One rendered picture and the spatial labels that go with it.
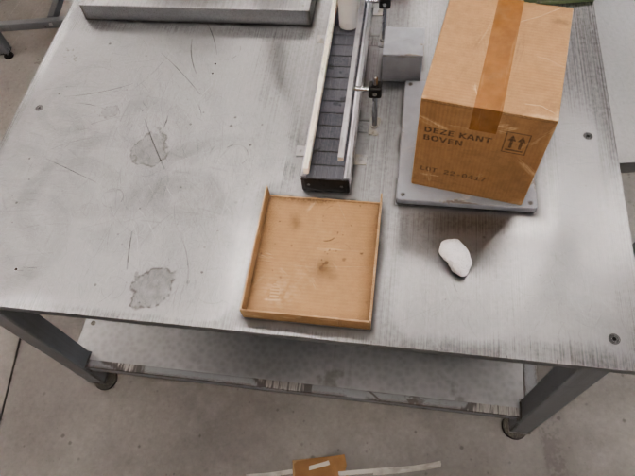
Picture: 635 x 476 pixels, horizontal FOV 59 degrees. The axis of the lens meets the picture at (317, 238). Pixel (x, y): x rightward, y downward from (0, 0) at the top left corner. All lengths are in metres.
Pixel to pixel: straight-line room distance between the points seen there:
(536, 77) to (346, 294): 0.54
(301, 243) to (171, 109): 0.54
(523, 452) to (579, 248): 0.87
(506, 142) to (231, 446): 1.32
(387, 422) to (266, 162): 0.98
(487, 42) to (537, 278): 0.48
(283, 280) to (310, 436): 0.85
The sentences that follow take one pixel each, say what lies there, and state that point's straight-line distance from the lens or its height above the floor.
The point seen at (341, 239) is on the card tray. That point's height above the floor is 0.83.
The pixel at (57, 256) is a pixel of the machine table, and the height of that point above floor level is 0.83.
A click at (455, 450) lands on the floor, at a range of 1.94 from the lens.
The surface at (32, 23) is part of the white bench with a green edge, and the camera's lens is 3.14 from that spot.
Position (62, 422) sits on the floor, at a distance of 2.18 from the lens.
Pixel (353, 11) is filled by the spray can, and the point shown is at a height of 0.94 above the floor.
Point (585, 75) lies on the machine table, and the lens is 1.60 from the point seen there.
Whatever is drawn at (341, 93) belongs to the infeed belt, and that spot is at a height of 0.88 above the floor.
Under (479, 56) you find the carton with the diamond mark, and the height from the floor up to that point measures 1.12.
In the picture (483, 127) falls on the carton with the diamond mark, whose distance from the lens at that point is 1.10.
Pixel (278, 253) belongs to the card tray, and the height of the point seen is 0.83.
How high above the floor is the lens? 1.89
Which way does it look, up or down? 60 degrees down
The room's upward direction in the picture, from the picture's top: 9 degrees counter-clockwise
